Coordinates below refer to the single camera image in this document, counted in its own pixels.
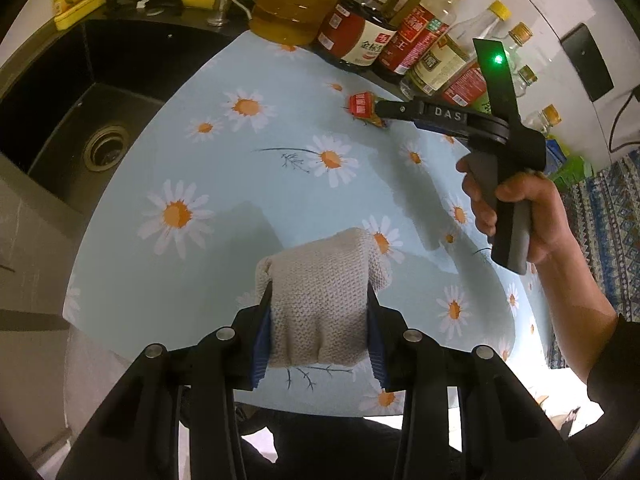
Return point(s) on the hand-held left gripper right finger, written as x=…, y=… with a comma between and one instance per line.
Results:
x=376, y=347

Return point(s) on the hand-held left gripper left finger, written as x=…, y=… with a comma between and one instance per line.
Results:
x=262, y=342

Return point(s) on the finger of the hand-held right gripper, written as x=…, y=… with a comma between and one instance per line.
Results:
x=395, y=109

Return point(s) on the red snack wrapper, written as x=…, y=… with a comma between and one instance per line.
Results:
x=361, y=105

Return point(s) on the white knitted cloth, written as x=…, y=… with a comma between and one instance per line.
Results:
x=320, y=300

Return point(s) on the person's right forearm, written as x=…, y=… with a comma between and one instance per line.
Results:
x=585, y=320

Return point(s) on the person's right hand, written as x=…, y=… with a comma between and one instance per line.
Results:
x=547, y=220

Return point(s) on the dark bottle yellow cap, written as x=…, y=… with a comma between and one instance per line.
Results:
x=550, y=117

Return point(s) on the green packet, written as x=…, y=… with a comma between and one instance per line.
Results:
x=570, y=167

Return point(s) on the clear bottle pale label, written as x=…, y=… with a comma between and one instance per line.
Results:
x=440, y=60

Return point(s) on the green label bottle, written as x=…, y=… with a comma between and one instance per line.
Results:
x=522, y=77

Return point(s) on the red label sauce bottle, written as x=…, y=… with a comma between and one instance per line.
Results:
x=410, y=35

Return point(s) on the dark bottle red label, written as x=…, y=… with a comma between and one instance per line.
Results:
x=467, y=85

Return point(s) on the dark sauce jug red label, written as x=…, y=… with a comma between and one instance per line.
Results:
x=355, y=32

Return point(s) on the dark cloth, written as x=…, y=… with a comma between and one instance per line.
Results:
x=325, y=445

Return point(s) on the blue patterned cloth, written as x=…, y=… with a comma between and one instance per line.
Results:
x=610, y=220

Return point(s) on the daisy print tablecloth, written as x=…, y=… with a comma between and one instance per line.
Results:
x=300, y=170

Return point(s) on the large cooking oil jug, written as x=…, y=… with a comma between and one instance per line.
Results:
x=290, y=10

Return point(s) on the metal soap dispenser pump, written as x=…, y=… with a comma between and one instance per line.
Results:
x=220, y=10

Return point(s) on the metal sink drain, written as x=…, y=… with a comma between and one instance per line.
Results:
x=106, y=149

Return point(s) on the black kitchen sink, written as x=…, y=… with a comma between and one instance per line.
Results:
x=65, y=85

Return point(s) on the black wall socket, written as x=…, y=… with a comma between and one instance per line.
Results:
x=587, y=62

